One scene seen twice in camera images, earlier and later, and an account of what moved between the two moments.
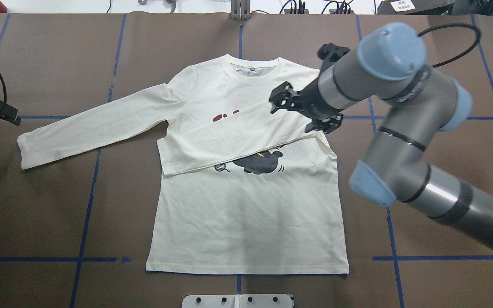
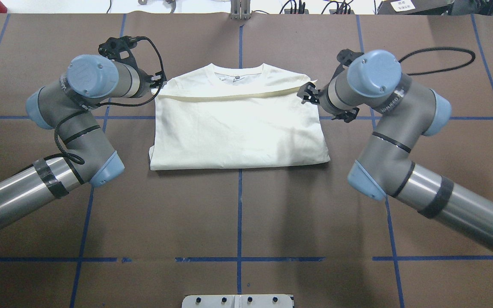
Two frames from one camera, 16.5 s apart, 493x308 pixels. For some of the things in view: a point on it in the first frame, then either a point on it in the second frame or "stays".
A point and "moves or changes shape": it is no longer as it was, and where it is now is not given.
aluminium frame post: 240,10 stays
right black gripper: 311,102 → 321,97
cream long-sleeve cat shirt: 241,189 moves or changes shape
